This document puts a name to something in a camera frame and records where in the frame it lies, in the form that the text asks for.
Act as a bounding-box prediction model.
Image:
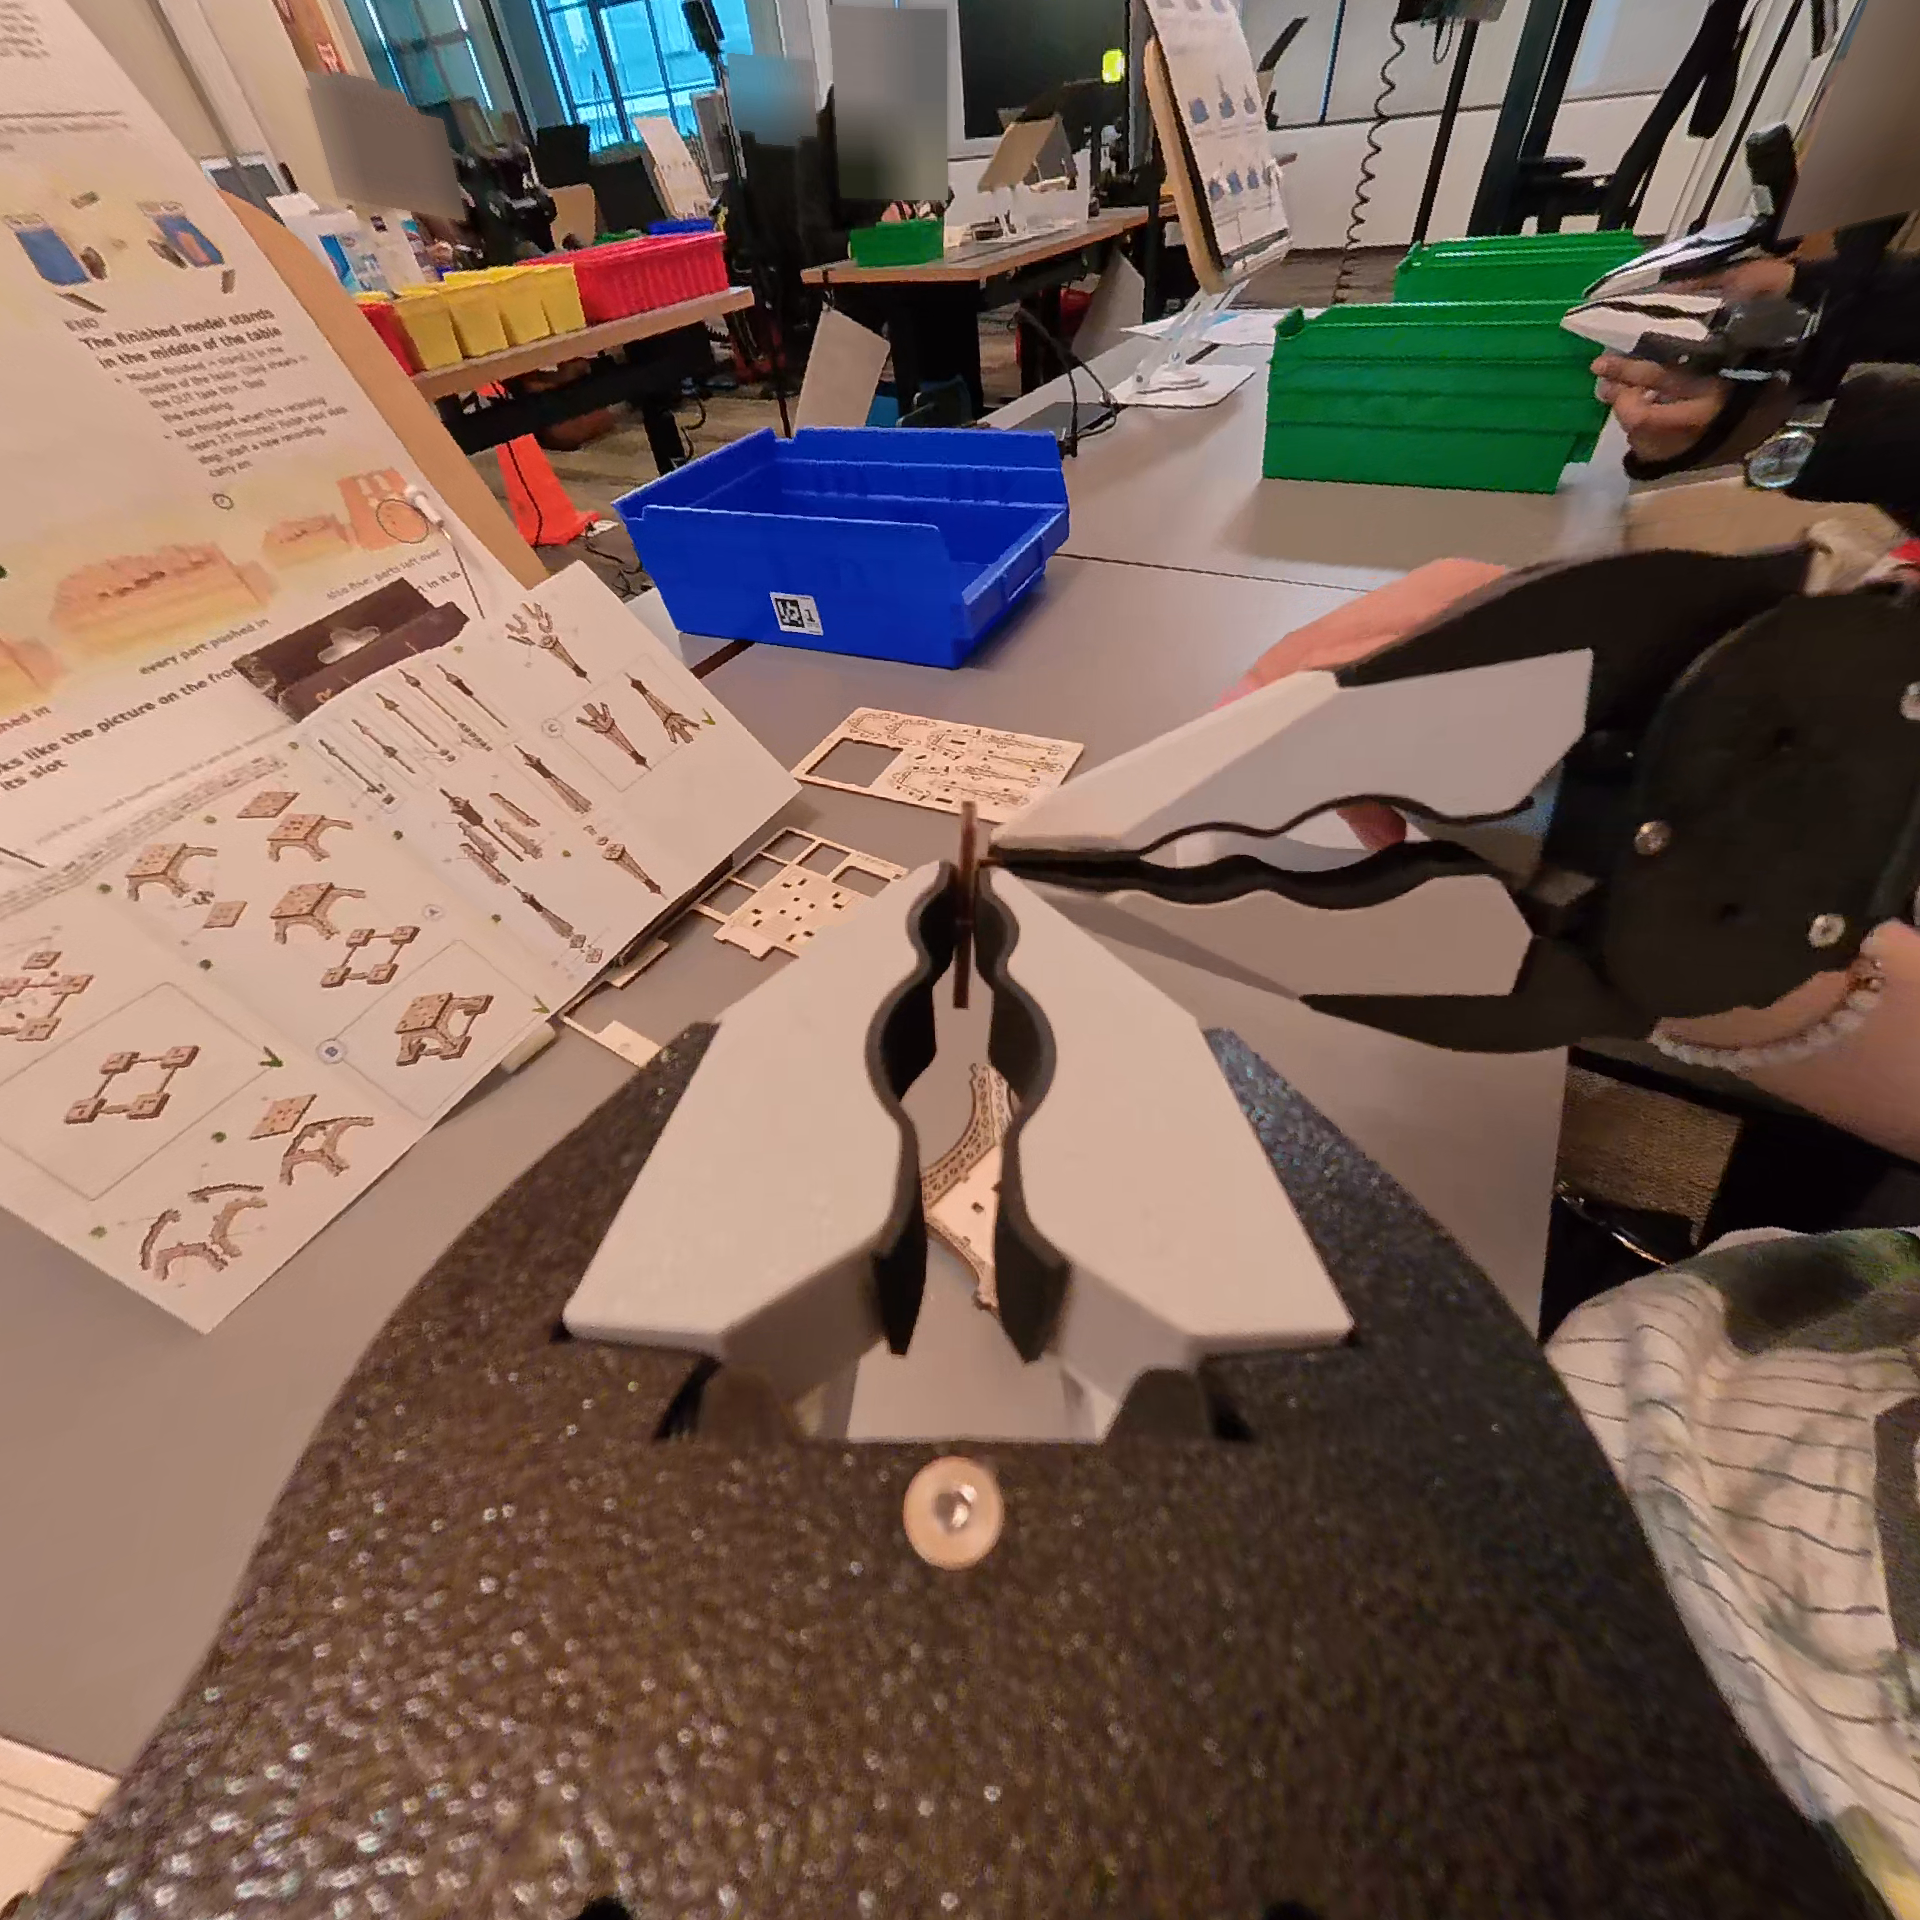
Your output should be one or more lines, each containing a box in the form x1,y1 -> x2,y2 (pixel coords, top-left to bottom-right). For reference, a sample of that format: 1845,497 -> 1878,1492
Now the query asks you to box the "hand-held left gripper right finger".
971,861 -> 1359,1368

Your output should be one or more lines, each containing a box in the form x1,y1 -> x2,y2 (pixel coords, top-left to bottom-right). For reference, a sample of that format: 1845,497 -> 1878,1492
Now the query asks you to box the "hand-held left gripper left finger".
562,861 -> 958,1362

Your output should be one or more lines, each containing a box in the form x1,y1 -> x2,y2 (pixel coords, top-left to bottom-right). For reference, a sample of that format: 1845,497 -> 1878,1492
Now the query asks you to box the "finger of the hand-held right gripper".
990,647 -> 1595,865
997,840 -> 1543,1001

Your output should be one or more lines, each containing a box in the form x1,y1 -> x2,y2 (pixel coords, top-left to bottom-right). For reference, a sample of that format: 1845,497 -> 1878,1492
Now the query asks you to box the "wooden lattice tower base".
918,1058 -> 1011,1316

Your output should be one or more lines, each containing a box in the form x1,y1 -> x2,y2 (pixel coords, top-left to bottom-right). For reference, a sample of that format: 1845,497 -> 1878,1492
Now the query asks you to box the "person's right forearm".
1651,919 -> 1920,1169

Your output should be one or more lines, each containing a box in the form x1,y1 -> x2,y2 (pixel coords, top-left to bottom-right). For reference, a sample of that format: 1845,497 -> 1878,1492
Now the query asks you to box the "grey desk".
0,323 -> 1643,1779

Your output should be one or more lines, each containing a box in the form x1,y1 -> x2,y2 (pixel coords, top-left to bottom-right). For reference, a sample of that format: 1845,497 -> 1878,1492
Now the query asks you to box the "person's right hand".
1218,559 -> 1513,706

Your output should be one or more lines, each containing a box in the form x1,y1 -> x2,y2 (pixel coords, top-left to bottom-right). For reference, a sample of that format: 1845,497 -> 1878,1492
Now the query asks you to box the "green plastic bin stack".
1261,231 -> 1647,497

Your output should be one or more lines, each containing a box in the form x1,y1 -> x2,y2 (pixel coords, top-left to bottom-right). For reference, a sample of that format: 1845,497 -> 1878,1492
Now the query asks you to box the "folded assembly instruction booklet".
0,563 -> 799,1335

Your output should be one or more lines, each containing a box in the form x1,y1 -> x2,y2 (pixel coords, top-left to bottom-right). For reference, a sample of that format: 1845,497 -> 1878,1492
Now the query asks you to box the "blue plastic bin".
613,426 -> 1073,673

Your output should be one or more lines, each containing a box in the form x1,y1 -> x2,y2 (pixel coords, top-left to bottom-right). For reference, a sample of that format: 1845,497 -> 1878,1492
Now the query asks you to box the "small poster board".
1142,0 -> 1294,298

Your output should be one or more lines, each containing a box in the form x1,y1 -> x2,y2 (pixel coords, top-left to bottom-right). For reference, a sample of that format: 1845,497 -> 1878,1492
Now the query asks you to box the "person's striped shirt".
1546,1227 -> 1920,1920

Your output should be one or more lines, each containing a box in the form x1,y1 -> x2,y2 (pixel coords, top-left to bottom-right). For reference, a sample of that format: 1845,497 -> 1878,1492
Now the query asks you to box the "dark packaging card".
246,583 -> 470,724

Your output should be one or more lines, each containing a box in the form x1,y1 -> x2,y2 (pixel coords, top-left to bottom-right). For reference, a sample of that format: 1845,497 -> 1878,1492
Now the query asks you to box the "orange traffic cone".
499,434 -> 605,551

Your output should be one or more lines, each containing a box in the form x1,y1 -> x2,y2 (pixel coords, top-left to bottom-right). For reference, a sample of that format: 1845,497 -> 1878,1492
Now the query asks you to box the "black computer monitor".
961,0 -> 1130,147

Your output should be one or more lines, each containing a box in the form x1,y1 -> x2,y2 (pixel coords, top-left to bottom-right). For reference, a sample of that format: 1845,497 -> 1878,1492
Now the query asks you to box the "white push pin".
403,483 -> 491,620

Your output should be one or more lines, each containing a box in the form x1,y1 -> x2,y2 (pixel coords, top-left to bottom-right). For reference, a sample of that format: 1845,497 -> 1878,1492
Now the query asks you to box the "wooden poster backing board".
218,187 -> 551,595

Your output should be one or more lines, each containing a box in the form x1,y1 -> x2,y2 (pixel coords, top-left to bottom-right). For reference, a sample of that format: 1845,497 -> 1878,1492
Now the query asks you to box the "row of yellow bins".
393,263 -> 588,370

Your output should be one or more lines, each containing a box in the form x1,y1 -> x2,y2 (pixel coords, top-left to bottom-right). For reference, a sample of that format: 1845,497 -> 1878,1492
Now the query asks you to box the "large instruction poster sheet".
0,0 -> 490,873

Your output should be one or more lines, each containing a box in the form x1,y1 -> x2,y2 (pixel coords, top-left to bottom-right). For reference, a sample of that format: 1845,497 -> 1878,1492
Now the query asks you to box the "pearl bracelet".
1651,957 -> 1894,1076

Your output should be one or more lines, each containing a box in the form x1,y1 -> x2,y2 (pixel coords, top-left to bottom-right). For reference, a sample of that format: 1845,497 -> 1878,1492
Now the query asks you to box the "wooden empty frame piece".
559,824 -> 911,1069

